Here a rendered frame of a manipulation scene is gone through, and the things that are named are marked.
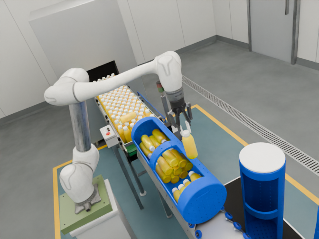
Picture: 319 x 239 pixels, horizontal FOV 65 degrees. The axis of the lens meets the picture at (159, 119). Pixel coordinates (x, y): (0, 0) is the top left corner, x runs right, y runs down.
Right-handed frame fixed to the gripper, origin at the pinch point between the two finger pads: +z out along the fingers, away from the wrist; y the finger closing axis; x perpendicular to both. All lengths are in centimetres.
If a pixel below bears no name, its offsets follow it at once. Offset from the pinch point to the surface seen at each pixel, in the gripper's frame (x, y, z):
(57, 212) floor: 150, -134, 141
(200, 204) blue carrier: -21.2, -10.9, 33.6
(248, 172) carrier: -10, 30, 47
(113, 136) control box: 82, -35, 36
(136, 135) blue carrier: 65, -17, 35
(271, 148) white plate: -5, 54, 44
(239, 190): 39, 53, 133
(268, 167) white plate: -17, 40, 44
